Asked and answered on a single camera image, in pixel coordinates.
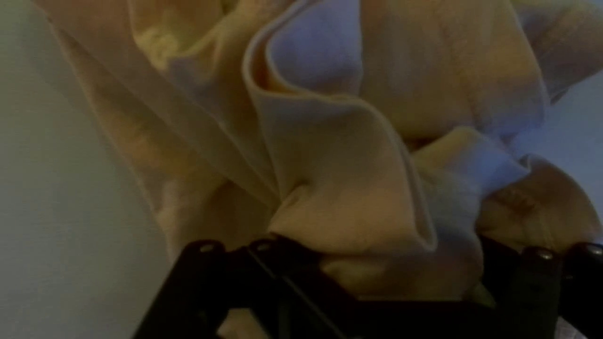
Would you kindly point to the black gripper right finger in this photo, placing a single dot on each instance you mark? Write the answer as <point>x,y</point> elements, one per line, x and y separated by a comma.
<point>547,288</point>

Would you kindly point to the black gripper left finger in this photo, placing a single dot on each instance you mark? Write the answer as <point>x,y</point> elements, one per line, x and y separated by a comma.
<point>251,294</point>

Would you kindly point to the cream cloth towel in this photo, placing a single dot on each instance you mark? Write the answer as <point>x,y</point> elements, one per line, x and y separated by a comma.
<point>351,156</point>

